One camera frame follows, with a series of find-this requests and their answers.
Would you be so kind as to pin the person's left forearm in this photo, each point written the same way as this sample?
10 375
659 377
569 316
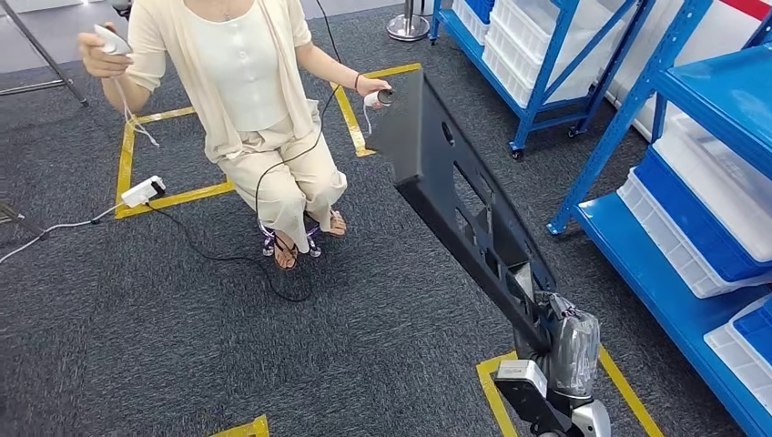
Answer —
332 69

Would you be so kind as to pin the yellow floor tape square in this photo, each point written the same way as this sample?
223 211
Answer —
635 401
247 429

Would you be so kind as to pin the chrome black stanchion post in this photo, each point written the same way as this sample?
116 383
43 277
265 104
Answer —
409 30

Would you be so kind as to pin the person's right forearm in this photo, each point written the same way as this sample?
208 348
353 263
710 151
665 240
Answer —
117 93

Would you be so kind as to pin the white power strip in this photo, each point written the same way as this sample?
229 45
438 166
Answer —
140 193

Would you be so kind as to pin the black plastic frame part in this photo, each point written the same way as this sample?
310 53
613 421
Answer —
410 133

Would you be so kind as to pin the stainless steel side table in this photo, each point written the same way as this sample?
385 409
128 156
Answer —
65 80

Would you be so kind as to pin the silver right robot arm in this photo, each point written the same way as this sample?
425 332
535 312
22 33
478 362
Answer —
591 422

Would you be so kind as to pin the red barrier belt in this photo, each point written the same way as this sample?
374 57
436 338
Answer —
751 7

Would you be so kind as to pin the blue metal shelf rack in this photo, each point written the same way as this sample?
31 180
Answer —
651 271
541 78

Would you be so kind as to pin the person's left hand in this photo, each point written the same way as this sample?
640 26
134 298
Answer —
365 89

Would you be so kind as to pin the white handheld controller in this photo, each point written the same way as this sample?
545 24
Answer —
111 39
380 98

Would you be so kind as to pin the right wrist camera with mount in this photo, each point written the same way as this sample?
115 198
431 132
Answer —
522 377

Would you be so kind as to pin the chrome stool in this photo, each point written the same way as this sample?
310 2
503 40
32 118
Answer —
265 247

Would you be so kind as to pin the person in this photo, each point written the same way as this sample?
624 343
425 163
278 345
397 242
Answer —
241 60

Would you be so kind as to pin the person's right hand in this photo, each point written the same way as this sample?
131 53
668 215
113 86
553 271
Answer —
96 60

